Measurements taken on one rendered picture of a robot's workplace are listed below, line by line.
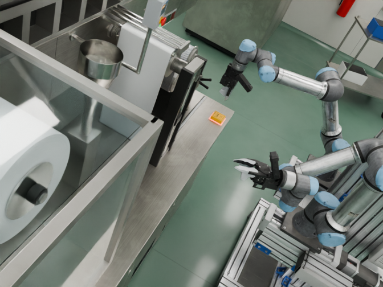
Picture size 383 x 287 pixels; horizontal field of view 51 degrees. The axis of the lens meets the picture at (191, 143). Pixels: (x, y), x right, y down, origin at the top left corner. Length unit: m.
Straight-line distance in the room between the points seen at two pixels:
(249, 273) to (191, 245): 0.46
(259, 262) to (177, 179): 1.03
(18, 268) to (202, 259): 2.15
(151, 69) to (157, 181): 0.51
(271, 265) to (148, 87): 1.49
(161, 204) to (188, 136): 0.50
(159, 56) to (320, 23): 5.01
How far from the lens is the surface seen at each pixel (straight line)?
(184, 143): 2.07
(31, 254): 0.73
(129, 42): 1.74
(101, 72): 1.31
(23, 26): 1.38
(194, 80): 1.71
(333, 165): 1.80
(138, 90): 1.81
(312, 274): 2.14
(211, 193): 3.17
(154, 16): 1.37
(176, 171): 1.91
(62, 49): 1.61
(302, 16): 6.54
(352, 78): 5.29
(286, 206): 1.76
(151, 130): 0.98
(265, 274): 2.67
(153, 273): 2.63
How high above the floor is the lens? 2.23
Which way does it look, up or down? 40 degrees down
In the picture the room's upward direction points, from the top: 24 degrees clockwise
